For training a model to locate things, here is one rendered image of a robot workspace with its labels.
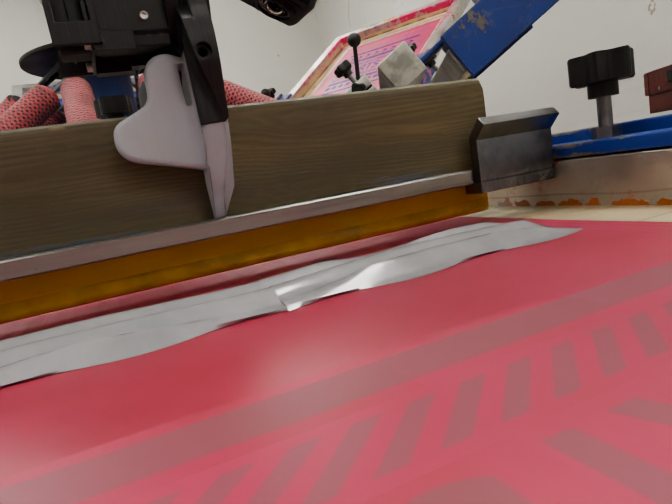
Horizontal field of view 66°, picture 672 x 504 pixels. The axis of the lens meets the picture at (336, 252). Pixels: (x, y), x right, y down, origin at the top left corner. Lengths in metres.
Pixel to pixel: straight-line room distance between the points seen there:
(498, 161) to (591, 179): 0.07
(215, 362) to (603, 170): 0.31
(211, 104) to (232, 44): 4.47
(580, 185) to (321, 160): 0.19
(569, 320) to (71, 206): 0.25
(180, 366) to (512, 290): 0.12
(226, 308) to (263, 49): 4.62
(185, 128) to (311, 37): 4.72
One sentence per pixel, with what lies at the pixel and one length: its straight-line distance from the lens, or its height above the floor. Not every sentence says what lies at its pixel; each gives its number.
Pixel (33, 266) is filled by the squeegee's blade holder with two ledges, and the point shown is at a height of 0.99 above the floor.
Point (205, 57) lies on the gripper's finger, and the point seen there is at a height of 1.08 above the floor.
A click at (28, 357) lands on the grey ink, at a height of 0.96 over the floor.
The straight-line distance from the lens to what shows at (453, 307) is 0.20.
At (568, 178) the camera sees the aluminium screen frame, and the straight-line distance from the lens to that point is 0.43.
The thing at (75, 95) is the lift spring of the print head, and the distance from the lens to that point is 0.95.
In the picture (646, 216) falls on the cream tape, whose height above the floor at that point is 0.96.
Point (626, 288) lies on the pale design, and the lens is 0.20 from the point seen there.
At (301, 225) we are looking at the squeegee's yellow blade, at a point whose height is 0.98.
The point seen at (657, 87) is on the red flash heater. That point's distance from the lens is 1.35.
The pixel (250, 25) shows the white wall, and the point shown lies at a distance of 4.86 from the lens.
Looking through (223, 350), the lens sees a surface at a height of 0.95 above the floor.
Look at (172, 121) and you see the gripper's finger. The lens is 0.30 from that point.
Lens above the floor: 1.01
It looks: 9 degrees down
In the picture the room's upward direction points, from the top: 10 degrees counter-clockwise
